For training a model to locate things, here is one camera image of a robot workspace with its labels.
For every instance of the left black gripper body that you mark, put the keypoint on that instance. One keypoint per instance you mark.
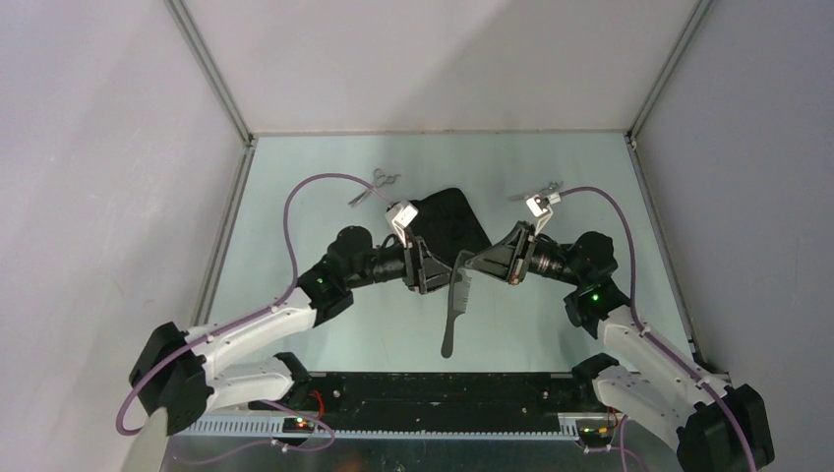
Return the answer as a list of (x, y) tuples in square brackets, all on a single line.
[(394, 264)]

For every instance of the black zippered tool case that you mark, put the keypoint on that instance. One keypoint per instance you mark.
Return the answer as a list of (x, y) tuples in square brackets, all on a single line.
[(448, 225)]

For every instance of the left silver scissors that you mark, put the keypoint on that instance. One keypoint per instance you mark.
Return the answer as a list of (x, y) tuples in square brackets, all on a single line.
[(380, 179)]

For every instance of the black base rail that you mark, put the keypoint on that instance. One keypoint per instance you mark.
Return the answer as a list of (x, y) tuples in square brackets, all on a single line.
[(454, 403)]

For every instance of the right aluminium frame post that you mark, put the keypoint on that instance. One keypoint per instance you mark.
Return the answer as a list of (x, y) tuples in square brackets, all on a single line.
[(681, 45)]

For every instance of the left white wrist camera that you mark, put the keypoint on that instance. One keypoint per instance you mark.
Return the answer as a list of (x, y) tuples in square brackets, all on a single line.
[(399, 216)]

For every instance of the black handled comb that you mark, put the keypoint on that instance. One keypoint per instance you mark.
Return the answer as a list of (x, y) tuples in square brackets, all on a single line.
[(457, 299)]

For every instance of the left aluminium frame post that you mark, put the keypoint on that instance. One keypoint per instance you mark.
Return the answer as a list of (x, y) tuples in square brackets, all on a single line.
[(194, 39)]

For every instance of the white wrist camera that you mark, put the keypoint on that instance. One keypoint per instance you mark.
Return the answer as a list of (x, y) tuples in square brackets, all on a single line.
[(541, 207), (399, 216)]

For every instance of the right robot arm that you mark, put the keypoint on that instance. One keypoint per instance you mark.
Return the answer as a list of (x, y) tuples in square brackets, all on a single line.
[(709, 424)]

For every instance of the aluminium frame post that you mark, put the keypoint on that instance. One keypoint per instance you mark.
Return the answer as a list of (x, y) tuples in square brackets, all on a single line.
[(194, 39), (681, 45)]

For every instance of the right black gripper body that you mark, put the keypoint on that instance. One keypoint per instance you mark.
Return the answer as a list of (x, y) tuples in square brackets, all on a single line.
[(545, 259)]

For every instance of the right silver scissors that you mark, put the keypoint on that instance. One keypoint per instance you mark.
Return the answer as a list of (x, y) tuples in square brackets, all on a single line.
[(551, 188)]

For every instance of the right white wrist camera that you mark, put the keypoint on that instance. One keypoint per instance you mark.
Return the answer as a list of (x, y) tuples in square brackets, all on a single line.
[(541, 207)]

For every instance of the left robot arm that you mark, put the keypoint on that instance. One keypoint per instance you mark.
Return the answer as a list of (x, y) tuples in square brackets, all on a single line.
[(190, 373)]

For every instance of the silver scissors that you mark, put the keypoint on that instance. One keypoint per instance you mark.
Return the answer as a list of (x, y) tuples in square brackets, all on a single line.
[(551, 188), (380, 179)]

